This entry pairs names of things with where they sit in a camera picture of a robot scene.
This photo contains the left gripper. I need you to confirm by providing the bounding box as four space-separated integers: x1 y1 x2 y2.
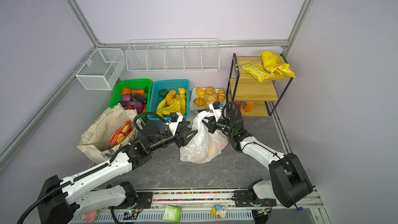
148 129 197 153

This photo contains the white plastic grocery bag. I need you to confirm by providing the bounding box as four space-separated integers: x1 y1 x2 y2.
180 112 229 164

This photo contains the red snack bag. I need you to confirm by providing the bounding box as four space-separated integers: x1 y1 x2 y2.
110 120 133 147

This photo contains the cream canvas tote bag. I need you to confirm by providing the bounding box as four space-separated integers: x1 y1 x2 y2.
77 104 138 164

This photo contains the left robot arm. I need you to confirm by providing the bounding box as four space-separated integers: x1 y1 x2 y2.
17 112 197 224

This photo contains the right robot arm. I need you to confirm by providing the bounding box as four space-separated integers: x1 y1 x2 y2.
202 101 314 208

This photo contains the banana bunch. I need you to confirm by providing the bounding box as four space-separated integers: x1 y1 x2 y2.
156 95 187 117

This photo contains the croissant front left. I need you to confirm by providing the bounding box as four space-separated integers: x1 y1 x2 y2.
193 97 206 107

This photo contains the croissant far left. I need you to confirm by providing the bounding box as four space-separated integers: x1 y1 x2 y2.
196 87 206 100

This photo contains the red soda can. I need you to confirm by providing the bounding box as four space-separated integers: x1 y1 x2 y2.
235 101 243 110

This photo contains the croissant top middle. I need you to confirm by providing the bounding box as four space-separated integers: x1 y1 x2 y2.
205 87 216 95

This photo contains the white bread tray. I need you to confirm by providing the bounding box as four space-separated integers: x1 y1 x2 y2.
190 87 227 115

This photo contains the yellow lemon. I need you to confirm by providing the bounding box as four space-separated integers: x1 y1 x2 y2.
178 88 186 94

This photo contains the orange soda can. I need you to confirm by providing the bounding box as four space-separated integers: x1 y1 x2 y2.
243 101 256 113

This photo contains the teal plastic basket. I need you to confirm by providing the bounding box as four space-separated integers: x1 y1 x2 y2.
147 79 190 120

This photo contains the green avocado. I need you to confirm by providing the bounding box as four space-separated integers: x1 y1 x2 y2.
159 89 169 99

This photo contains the purple eggplant front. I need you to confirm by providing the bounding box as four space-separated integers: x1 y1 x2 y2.
119 101 145 113

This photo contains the dark purple eggplant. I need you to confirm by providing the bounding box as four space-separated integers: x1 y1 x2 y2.
132 92 147 105

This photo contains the black wooden shelf rack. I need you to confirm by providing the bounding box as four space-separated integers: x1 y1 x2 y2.
226 54 293 117

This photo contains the orange carrot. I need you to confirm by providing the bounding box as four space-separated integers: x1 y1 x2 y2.
132 90 145 95

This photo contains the green plastic basket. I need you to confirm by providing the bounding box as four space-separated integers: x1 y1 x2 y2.
108 78 152 113

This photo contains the purple onion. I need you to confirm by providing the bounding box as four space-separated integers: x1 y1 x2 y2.
121 94 133 102

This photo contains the orange red tomato back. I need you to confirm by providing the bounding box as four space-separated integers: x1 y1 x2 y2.
121 88 132 95

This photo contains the yellow chip bag left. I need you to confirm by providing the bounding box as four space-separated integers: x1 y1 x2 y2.
242 62 275 83

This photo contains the yellow chip bag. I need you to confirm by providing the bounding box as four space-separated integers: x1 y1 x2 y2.
242 62 275 83
258 51 296 78

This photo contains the green small box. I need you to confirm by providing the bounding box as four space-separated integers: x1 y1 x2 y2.
163 205 181 223

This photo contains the yellow toy figure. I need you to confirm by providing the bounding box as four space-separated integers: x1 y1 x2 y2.
211 205 227 219

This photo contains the yellow chip bag right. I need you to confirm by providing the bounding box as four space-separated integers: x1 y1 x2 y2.
258 51 296 78

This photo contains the small white mesh basket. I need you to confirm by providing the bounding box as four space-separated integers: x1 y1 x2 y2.
76 48 126 91

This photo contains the pink toy figure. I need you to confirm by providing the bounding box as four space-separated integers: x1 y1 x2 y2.
81 211 99 224

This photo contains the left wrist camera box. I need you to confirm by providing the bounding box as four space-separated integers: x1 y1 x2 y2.
169 112 183 135

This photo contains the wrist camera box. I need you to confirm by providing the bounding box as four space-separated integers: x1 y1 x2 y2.
169 112 183 135
209 101 223 122

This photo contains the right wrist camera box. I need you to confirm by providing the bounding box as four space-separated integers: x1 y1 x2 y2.
209 101 223 122

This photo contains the long white wire basket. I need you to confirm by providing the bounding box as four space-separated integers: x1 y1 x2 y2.
125 38 220 72

